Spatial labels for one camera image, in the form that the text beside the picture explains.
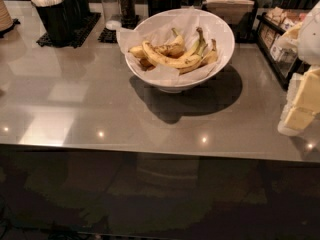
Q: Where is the back spotted yellow banana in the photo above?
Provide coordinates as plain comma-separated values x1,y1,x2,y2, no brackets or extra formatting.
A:
128,28,185,59

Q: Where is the white ceramic bowl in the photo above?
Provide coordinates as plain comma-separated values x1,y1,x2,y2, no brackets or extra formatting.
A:
117,8,235,93

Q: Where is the white paper bowl liner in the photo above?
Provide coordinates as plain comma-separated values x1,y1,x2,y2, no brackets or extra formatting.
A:
117,8,228,90

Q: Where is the black cutlery holder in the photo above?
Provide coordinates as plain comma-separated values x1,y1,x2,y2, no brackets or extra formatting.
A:
64,0,85,29
31,0,71,46

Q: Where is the black condiment rack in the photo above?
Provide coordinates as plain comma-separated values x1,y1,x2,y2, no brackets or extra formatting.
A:
256,11,309,90

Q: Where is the stack of paper cups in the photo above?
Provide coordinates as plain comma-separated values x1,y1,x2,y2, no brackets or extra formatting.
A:
0,0,13,31

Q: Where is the salt grinder clear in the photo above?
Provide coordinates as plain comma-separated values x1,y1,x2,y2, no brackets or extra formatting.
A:
101,0,121,31

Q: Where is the pepper grinder dark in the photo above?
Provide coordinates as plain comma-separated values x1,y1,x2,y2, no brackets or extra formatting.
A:
118,0,136,26

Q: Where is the black cutlery holder back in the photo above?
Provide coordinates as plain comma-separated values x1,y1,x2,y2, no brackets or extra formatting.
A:
64,0,85,29

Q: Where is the black rubber mat small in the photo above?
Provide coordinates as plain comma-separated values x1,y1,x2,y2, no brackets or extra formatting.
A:
98,15,140,43

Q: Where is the black rubber mat left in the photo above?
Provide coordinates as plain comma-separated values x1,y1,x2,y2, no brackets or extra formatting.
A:
36,12,101,48

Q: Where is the black cutlery holder front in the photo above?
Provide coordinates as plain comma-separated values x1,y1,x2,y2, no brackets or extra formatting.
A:
31,0,71,46

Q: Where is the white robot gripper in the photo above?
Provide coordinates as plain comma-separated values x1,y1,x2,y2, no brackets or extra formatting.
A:
278,1,320,136

